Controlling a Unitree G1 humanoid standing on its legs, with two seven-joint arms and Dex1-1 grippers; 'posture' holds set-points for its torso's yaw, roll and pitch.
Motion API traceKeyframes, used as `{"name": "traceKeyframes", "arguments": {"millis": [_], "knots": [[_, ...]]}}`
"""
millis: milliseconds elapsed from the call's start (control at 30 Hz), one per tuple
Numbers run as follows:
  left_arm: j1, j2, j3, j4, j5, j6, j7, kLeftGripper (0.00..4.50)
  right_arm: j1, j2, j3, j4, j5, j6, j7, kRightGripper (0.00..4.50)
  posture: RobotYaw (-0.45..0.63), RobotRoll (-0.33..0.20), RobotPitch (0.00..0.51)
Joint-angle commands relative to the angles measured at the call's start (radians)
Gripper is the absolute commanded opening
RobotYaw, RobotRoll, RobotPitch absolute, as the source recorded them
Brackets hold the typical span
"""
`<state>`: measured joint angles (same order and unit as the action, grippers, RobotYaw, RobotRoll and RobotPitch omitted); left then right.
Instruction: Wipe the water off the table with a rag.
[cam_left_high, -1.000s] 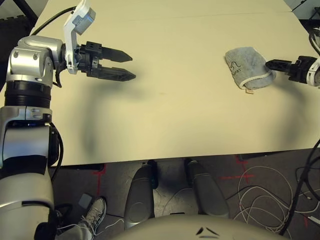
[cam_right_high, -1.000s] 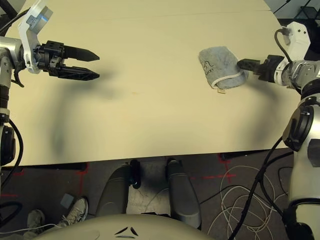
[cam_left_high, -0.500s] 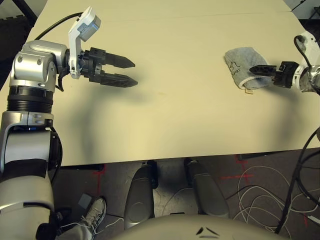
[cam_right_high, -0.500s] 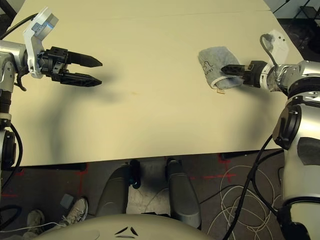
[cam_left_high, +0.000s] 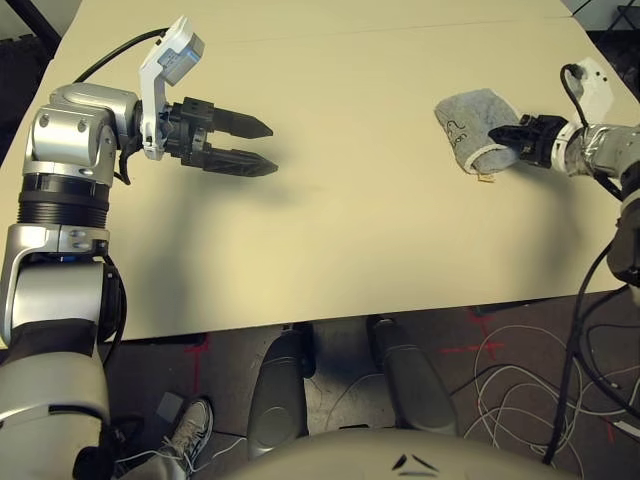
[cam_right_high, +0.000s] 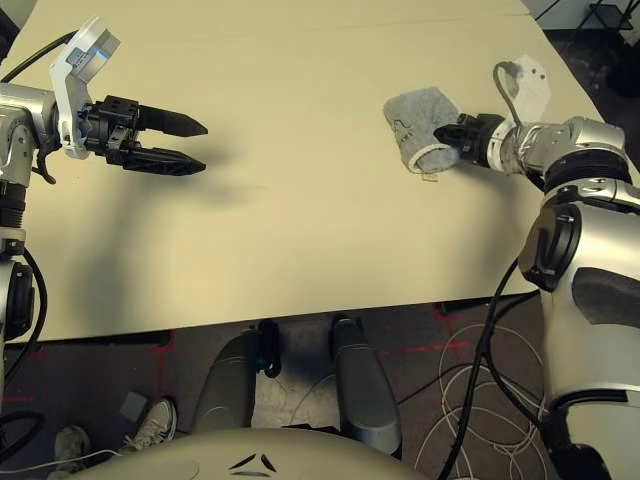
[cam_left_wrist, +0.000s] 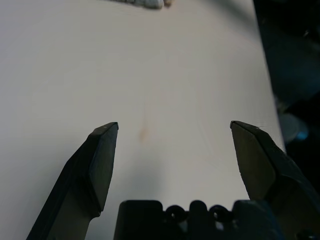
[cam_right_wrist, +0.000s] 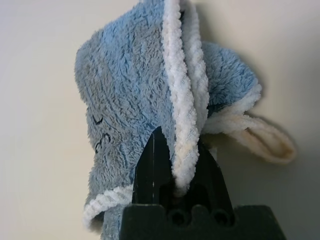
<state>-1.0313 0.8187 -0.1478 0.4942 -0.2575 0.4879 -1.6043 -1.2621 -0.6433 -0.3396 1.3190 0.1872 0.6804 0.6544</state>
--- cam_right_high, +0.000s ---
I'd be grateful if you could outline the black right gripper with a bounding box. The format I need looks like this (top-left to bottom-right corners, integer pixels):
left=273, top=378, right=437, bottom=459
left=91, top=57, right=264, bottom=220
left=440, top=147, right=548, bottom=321
left=433, top=113, right=504, bottom=165

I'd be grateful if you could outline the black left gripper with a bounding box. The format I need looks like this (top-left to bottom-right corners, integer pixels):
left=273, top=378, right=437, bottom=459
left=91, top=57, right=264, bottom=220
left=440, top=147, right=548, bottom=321
left=79, top=97, right=209, bottom=176

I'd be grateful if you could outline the grey terry rag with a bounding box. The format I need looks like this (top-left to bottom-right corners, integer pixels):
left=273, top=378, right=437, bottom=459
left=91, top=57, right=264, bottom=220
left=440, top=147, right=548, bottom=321
left=383, top=85, right=461, bottom=182

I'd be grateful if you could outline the black table foot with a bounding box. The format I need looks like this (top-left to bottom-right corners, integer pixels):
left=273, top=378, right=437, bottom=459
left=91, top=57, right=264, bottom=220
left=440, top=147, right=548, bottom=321
left=434, top=299, right=494, bottom=317

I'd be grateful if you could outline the grey robot left leg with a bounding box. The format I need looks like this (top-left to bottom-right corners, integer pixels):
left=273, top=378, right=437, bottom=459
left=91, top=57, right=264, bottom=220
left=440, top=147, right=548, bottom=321
left=192, top=327, right=279, bottom=436

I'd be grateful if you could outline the grey robot leg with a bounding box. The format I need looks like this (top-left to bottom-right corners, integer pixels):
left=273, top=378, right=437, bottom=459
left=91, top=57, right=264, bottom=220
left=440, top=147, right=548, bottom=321
left=192, top=327, right=279, bottom=436
left=332, top=313, right=404, bottom=456

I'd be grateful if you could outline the small grey floor pedal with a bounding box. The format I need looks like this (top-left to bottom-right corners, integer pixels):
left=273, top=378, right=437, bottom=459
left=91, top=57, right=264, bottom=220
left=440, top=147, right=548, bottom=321
left=119, top=391, right=147, bottom=420

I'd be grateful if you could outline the grey robot right leg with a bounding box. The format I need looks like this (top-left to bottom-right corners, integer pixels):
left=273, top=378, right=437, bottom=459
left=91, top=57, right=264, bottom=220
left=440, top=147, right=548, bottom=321
left=332, top=313, right=404, bottom=456

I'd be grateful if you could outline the grey bystander sneaker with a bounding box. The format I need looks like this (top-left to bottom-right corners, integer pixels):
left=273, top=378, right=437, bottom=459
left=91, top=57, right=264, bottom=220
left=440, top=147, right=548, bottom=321
left=132, top=397, right=177, bottom=449
left=53, top=424, right=92, bottom=474

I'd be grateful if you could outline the black right camera cable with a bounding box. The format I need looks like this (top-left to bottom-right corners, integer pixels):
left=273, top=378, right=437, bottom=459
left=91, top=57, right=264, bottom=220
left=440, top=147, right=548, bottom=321
left=493, top=60, right=524, bottom=126

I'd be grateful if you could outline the black camera cable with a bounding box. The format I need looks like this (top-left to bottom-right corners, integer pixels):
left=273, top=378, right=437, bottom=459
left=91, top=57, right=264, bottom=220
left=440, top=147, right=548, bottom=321
left=493, top=60, right=524, bottom=126
left=0, top=30, right=76, bottom=84

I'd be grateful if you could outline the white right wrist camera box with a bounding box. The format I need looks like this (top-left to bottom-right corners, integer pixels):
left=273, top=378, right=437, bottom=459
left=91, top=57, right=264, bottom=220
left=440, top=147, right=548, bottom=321
left=492, top=53, right=552, bottom=127

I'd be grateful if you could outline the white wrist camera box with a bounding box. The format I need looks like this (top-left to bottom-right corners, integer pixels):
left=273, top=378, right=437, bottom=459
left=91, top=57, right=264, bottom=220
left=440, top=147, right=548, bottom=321
left=492, top=53, right=552, bottom=127
left=48, top=16, right=122, bottom=160

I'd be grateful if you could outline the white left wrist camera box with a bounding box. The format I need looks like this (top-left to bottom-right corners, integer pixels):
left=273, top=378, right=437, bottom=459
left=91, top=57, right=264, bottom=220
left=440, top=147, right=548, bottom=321
left=48, top=16, right=122, bottom=160

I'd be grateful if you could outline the black left camera cable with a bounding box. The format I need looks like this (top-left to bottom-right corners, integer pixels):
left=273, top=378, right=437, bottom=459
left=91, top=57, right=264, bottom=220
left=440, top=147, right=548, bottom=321
left=0, top=30, right=76, bottom=84

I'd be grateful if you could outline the black floor cable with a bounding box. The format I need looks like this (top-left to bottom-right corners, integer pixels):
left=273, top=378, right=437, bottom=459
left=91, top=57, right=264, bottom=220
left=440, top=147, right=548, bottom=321
left=439, top=259, right=531, bottom=480

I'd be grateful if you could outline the white floor cable bundle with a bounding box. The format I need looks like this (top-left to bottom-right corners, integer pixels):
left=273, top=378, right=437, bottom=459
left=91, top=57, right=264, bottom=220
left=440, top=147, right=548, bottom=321
left=414, top=319, right=551, bottom=480

